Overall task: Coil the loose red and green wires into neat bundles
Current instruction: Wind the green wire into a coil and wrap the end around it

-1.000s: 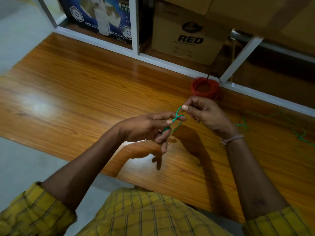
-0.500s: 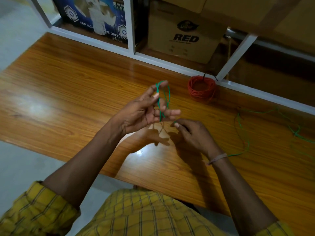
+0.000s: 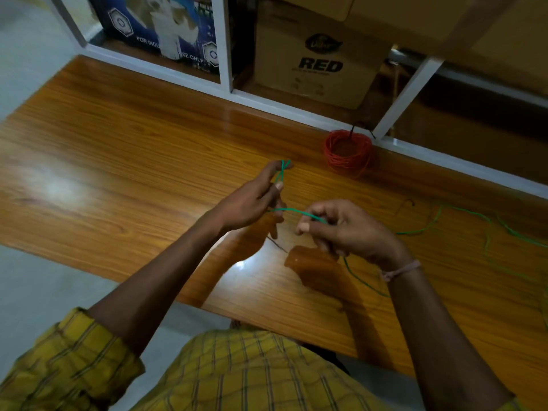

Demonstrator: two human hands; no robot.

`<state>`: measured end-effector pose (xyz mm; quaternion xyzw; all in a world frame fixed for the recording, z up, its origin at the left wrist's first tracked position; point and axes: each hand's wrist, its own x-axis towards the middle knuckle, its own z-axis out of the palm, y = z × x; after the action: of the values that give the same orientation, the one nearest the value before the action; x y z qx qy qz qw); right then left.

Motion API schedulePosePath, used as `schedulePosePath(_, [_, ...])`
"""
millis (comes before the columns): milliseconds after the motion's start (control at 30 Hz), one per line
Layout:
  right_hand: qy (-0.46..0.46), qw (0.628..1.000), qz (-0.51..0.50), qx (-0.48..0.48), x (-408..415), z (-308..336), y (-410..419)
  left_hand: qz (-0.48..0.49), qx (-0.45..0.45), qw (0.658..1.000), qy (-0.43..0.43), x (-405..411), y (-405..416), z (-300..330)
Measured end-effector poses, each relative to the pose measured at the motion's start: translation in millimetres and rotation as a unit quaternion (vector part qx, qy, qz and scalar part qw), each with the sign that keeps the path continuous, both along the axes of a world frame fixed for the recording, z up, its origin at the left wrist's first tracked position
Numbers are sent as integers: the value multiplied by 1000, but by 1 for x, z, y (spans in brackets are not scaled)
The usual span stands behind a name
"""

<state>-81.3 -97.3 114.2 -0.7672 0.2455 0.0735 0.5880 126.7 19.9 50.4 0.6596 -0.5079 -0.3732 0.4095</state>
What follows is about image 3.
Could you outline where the person's left hand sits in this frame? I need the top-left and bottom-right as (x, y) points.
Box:
(213, 160), (294, 234)

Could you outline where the person's right hand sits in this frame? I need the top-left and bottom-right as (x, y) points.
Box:
(295, 199), (414, 273)

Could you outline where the green wire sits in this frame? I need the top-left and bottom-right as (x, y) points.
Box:
(269, 159), (548, 330)

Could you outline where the person's right forearm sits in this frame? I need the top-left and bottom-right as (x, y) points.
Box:
(384, 261), (516, 411)

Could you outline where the person's left forearm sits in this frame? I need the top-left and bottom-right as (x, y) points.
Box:
(86, 209), (225, 356)

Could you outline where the pink wrist thread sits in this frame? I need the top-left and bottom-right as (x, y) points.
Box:
(380, 259), (423, 283)

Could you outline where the cardboard box with black print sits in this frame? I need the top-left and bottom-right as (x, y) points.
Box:
(252, 0), (393, 110)

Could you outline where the yellow checked shirt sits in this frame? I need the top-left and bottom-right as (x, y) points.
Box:
(0, 307), (528, 411)

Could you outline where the blue printed box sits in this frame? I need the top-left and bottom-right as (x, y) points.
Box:
(87, 0), (221, 74)

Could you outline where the plain cardboard box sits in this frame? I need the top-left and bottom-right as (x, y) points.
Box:
(274, 0), (548, 95)

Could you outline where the red wire coil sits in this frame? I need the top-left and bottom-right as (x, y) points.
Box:
(323, 130), (374, 178)

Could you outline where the white metal shelf frame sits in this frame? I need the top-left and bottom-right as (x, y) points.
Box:
(43, 0), (548, 200)

